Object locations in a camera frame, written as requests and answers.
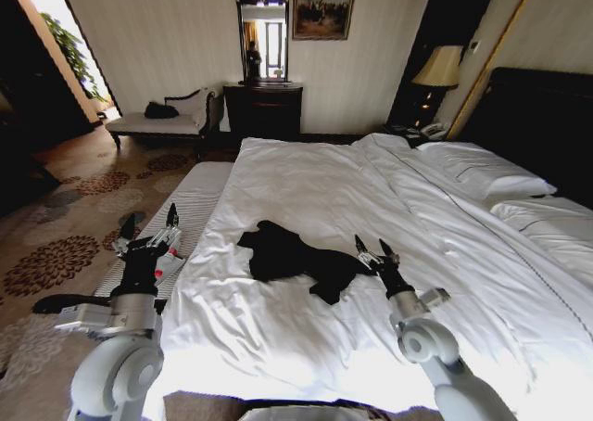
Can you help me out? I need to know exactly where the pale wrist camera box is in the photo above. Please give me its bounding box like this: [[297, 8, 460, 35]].
[[153, 248, 185, 287]]

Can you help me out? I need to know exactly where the cream chaise longue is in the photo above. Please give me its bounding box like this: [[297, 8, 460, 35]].
[[105, 86, 224, 158]]

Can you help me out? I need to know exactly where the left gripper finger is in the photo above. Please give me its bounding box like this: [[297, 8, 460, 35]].
[[142, 202, 183, 251], [114, 211, 148, 257]]

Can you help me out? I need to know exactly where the green leafy plant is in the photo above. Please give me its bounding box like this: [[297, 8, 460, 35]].
[[40, 11, 106, 103]]

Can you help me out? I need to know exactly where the white pillow with dark piping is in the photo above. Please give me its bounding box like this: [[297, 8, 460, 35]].
[[489, 196, 593, 274], [415, 139, 558, 200]]

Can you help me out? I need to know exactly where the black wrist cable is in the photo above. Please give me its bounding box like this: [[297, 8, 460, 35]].
[[32, 293, 115, 316]]

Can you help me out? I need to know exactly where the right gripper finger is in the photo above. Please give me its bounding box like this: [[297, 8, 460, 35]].
[[378, 237, 401, 265], [353, 234, 377, 270]]

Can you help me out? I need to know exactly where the person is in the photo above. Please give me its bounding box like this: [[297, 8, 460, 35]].
[[246, 41, 263, 80]]

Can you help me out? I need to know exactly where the black garment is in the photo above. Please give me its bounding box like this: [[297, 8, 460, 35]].
[[236, 220, 389, 307]]

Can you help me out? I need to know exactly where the dark wooden headboard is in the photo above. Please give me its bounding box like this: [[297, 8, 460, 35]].
[[455, 66, 593, 210]]

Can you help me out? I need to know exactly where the table lamp with cream shade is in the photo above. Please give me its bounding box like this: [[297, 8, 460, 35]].
[[410, 45, 465, 117]]

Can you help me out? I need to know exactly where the gold framed painting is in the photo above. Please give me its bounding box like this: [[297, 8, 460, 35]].
[[291, 0, 360, 42]]

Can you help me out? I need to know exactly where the dark wooden dresser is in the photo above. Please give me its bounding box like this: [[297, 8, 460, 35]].
[[222, 82, 305, 142]]

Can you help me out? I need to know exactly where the white desk telephone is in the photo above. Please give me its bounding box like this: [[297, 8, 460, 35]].
[[418, 121, 451, 140]]

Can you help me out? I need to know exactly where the white duvet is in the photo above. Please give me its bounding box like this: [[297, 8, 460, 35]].
[[157, 132, 593, 415]]

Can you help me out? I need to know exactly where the dark bedside table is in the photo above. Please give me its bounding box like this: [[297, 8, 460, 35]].
[[383, 121, 451, 147]]

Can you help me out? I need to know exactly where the black bag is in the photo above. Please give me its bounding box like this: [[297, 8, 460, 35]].
[[143, 100, 180, 120]]

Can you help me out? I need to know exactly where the dark framed wall mirror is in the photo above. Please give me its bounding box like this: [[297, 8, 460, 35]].
[[232, 0, 293, 85]]

